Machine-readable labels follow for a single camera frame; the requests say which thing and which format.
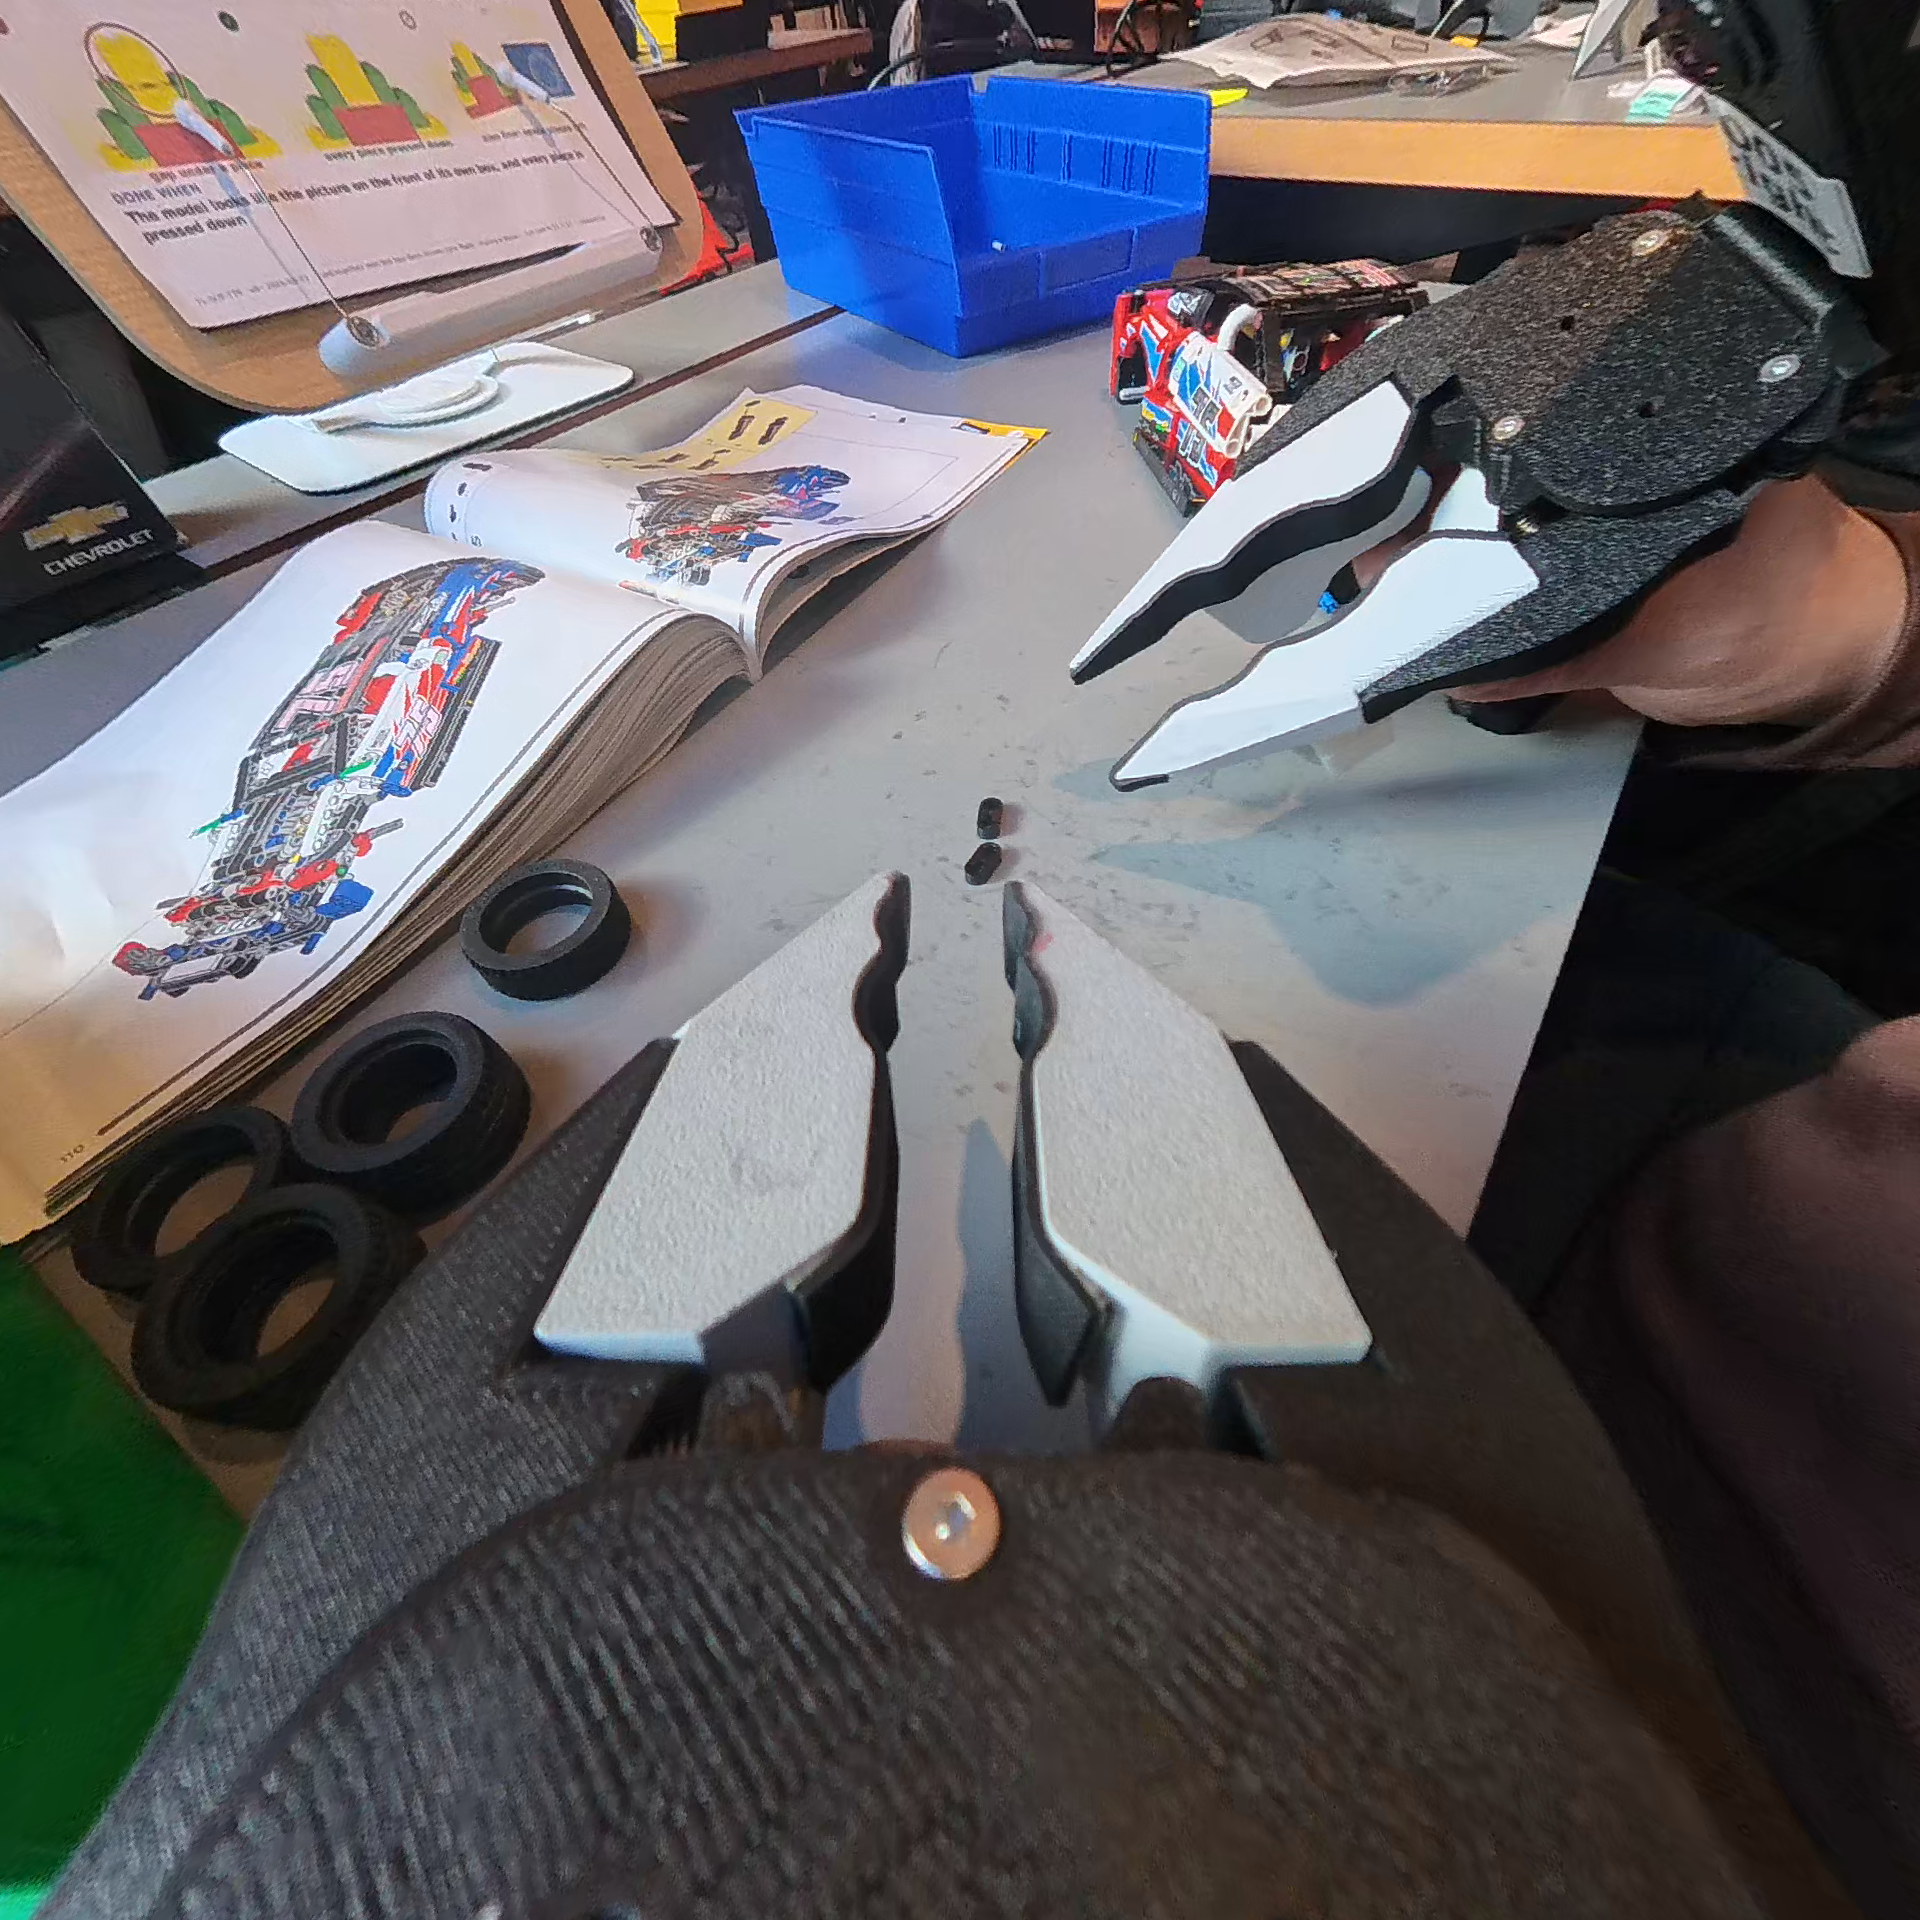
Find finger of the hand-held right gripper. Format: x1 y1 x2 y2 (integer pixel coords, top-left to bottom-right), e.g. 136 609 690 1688
1107 470 1546 794
1068 380 1460 689

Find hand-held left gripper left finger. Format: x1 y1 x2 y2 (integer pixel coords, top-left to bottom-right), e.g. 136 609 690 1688
532 870 917 1395

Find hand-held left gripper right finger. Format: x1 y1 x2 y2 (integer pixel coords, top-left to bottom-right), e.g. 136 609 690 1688
996 880 1376 1432

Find instruction booklet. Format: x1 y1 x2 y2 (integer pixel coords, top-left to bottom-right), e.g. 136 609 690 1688
0 382 1052 1248

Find green plastic bin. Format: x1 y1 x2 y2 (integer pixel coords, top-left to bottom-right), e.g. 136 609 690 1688
0 1246 249 1920

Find person's right forearm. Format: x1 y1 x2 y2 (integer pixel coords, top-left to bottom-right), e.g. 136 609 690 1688
1641 509 1920 776

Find printed task sheet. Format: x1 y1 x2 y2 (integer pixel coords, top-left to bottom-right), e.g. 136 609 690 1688
0 0 673 331

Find person's right hand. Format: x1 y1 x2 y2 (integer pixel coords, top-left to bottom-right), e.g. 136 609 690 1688
1446 480 1913 740

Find partly built toy car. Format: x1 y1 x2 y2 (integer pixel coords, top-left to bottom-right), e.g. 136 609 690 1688
1112 259 1430 516

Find black rubber tyre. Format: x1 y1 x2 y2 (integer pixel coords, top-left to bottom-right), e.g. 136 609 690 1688
460 858 634 1004
292 1013 530 1220
67 1107 296 1298
133 1182 425 1433

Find wood-edged grey table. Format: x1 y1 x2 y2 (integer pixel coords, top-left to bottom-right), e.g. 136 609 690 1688
1201 30 1749 204

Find printed paper sheets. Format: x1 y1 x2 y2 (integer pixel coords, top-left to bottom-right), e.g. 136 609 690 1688
1162 16 1520 91

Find blue plastic bin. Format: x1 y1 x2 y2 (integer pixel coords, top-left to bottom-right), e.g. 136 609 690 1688
736 76 1213 358

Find yellow sticker sheet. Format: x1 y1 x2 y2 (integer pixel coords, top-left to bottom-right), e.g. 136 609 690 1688
597 392 818 480

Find white stand base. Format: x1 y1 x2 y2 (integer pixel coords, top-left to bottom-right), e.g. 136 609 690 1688
220 307 636 493

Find toy car set box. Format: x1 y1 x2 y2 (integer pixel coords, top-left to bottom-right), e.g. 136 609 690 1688
0 307 203 662

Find wooden display board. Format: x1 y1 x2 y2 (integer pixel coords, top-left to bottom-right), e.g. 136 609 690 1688
0 0 706 413

